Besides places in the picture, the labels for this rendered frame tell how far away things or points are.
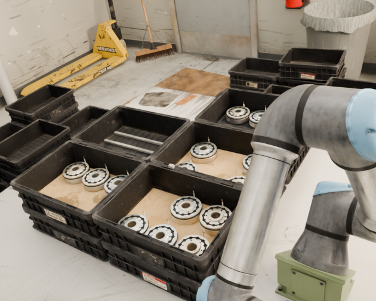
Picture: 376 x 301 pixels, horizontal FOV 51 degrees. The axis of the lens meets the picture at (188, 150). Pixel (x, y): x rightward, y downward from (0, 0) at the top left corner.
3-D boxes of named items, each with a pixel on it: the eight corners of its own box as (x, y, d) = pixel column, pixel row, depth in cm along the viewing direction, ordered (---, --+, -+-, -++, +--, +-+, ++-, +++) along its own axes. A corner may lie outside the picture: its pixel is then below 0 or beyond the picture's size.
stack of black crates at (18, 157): (61, 172, 279) (39, 117, 254) (91, 184, 263) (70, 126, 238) (14, 208, 253) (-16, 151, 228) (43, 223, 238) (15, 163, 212)
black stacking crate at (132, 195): (253, 219, 125) (252, 192, 119) (207, 291, 106) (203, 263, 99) (154, 187, 145) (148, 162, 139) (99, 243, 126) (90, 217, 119)
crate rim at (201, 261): (253, 196, 120) (253, 190, 119) (203, 269, 100) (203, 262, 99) (149, 166, 140) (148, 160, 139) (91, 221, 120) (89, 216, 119)
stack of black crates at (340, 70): (345, 108, 299) (351, 49, 273) (331, 130, 277) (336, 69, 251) (291, 100, 321) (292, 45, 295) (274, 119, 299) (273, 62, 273)
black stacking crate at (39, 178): (153, 187, 145) (147, 162, 139) (99, 243, 126) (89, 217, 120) (77, 163, 165) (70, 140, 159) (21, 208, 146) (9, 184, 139)
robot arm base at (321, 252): (349, 269, 111) (358, 235, 111) (344, 279, 98) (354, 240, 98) (296, 251, 118) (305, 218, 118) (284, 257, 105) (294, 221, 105)
